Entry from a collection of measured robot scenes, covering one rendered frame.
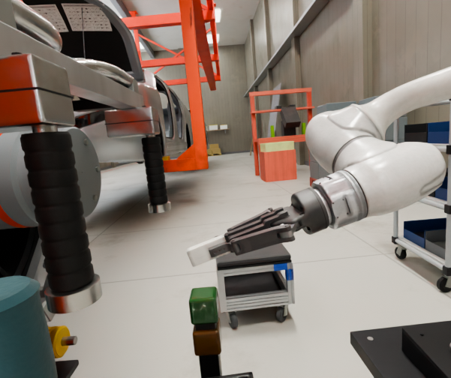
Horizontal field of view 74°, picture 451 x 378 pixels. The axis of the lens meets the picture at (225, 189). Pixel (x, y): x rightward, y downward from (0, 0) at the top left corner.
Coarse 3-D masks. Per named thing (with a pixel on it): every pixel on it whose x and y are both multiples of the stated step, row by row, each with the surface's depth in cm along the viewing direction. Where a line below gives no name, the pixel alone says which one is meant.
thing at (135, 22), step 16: (208, 0) 542; (144, 16) 582; (160, 16) 581; (176, 16) 581; (208, 16) 581; (208, 48) 680; (144, 64) 881; (160, 64) 881; (176, 64) 892; (208, 64) 826; (176, 80) 1175; (208, 80) 1039
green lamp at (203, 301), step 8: (200, 288) 45; (208, 288) 45; (216, 288) 45; (192, 296) 43; (200, 296) 43; (208, 296) 42; (216, 296) 43; (192, 304) 42; (200, 304) 42; (208, 304) 42; (216, 304) 42; (192, 312) 42; (200, 312) 42; (208, 312) 42; (216, 312) 42; (192, 320) 42; (200, 320) 42; (208, 320) 42; (216, 320) 42
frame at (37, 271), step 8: (40, 240) 62; (40, 248) 61; (40, 256) 60; (32, 264) 59; (40, 264) 60; (32, 272) 58; (40, 272) 59; (40, 280) 59; (40, 288) 57; (40, 296) 55; (48, 312) 54; (48, 320) 54
